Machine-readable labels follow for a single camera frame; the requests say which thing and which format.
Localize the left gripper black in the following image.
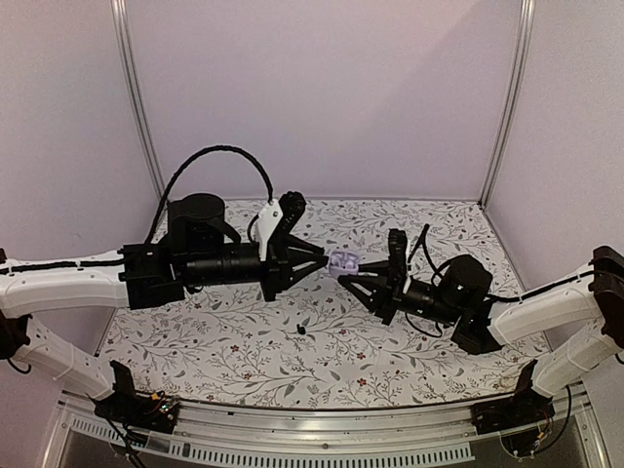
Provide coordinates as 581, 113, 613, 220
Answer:
184, 236, 329, 302

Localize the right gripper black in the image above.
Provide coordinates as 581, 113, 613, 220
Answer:
339, 260, 462, 327

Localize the purple earbud charging case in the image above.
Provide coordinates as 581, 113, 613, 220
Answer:
328, 249, 361, 279

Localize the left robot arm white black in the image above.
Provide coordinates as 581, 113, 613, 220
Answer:
1, 191, 328, 423

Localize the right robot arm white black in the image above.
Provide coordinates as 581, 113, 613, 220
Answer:
328, 246, 623, 425

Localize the floral table mat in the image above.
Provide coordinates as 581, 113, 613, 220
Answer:
100, 200, 549, 409

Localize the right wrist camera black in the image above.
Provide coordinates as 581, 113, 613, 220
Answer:
387, 228, 409, 294

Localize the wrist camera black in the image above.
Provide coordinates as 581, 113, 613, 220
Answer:
253, 191, 306, 261
387, 228, 409, 294

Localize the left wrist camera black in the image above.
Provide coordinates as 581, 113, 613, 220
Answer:
253, 191, 306, 261

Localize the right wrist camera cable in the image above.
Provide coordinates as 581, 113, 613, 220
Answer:
407, 223, 445, 284

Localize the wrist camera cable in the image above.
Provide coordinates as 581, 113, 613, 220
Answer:
143, 144, 275, 245
407, 223, 445, 284

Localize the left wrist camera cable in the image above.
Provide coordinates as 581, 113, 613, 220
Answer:
143, 144, 275, 245

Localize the aluminium front rail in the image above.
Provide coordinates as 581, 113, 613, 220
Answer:
42, 384, 614, 467

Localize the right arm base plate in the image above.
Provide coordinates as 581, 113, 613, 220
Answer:
470, 360, 555, 458

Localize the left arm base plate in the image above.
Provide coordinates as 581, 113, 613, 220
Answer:
94, 361, 179, 434

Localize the left aluminium corner post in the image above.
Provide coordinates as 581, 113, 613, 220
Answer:
110, 0, 166, 198

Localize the aluminium corner post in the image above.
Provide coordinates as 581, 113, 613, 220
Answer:
479, 0, 535, 211
110, 0, 166, 198

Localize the right aluminium corner post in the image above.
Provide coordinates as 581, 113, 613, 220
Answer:
479, 0, 535, 211

